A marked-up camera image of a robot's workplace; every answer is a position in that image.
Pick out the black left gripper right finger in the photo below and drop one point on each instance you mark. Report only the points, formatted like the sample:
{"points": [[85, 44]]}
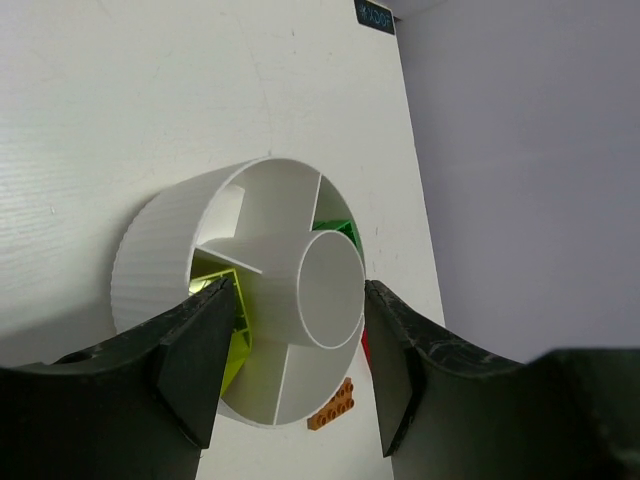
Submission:
{"points": [[448, 409]]}

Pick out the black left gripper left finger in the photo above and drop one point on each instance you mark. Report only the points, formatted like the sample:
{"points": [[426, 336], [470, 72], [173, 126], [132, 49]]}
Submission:
{"points": [[141, 405]]}

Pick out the lime green sloped lego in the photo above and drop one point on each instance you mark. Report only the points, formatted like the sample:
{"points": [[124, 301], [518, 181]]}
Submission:
{"points": [[241, 341]]}

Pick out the dark green square lego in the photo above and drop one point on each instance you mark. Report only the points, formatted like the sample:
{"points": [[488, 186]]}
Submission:
{"points": [[344, 226]]}

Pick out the red long lego brick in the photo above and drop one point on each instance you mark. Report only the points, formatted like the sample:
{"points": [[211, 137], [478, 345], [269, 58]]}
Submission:
{"points": [[365, 346]]}

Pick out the white round divided container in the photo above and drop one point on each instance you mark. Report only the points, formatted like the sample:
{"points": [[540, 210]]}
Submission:
{"points": [[303, 288]]}

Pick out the blue label sticker right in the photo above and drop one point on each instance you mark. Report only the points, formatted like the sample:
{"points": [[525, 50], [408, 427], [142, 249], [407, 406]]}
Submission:
{"points": [[374, 16]]}

